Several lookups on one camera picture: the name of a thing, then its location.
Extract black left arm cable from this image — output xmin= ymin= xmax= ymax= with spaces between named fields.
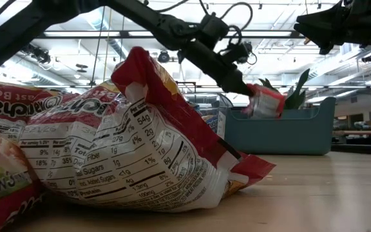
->
xmin=198 ymin=0 xmax=254 ymax=37

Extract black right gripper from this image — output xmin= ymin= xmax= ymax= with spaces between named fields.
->
xmin=293 ymin=0 xmax=371 ymax=55

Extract black horizontal room rail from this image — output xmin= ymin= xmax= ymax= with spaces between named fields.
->
xmin=175 ymin=83 xmax=371 ymax=90

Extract blue noodle packet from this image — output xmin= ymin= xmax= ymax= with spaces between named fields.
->
xmin=200 ymin=113 xmax=220 ymax=133

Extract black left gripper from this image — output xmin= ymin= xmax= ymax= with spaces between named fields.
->
xmin=179 ymin=40 xmax=254 ymax=97

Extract clear plastic bin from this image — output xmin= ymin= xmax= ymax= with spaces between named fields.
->
xmin=181 ymin=92 xmax=235 ymax=140

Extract blue plastic bin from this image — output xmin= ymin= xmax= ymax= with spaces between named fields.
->
xmin=223 ymin=96 xmax=338 ymax=157

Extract round black ceiling lamp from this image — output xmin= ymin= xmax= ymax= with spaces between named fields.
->
xmin=157 ymin=49 xmax=171 ymax=64

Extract wooden side bench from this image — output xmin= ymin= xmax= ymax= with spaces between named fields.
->
xmin=331 ymin=128 xmax=371 ymax=156

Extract green leafy plant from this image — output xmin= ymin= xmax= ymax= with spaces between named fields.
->
xmin=258 ymin=68 xmax=312 ymax=111

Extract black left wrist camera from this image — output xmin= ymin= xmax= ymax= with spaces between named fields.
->
xmin=225 ymin=41 xmax=254 ymax=64

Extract black frame light bar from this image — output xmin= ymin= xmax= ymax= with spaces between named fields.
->
xmin=0 ymin=29 xmax=306 ymax=41

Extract red Maruchan noodle packet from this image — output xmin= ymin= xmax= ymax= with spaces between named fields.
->
xmin=17 ymin=46 xmax=277 ymax=214
xmin=242 ymin=82 xmax=287 ymax=121
xmin=0 ymin=76 xmax=81 ymax=146
xmin=0 ymin=124 xmax=46 ymax=232

